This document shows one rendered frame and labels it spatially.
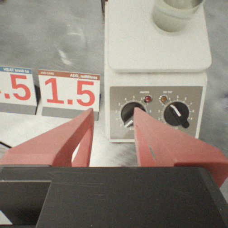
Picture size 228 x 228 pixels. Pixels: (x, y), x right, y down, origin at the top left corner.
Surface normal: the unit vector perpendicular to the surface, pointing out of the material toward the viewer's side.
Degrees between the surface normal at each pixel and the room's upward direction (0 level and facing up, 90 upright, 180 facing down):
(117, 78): 30
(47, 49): 0
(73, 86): 40
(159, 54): 0
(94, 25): 0
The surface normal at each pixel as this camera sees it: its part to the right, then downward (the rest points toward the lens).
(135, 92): 0.00, 0.29
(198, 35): 0.00, -0.23
